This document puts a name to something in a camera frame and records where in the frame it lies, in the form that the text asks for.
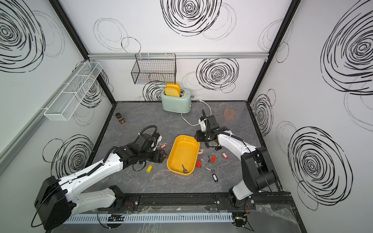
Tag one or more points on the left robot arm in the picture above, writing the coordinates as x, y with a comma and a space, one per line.
59, 199

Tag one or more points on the small brown spice bottle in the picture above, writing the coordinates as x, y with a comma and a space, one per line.
120, 118

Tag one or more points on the black wire wall basket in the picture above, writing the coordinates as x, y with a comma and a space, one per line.
154, 67

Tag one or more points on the grey slotted cable duct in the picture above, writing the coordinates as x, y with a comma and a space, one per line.
150, 218

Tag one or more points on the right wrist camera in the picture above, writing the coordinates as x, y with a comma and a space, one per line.
202, 124

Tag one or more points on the mint green toaster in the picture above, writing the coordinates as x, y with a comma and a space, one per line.
177, 104

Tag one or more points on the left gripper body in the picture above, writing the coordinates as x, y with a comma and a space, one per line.
154, 155

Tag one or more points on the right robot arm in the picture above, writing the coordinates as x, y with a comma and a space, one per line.
258, 170

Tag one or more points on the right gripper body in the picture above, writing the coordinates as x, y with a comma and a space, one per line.
203, 136

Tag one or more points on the white mesh wall shelf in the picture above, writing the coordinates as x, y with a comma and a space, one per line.
83, 89

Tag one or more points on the yellow tag key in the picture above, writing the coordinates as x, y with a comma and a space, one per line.
150, 167

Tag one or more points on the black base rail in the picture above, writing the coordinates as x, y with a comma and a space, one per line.
218, 200

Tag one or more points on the yellow plastic storage box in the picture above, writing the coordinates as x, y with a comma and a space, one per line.
184, 152

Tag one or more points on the yellow toast slice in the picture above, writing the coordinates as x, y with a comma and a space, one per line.
173, 90

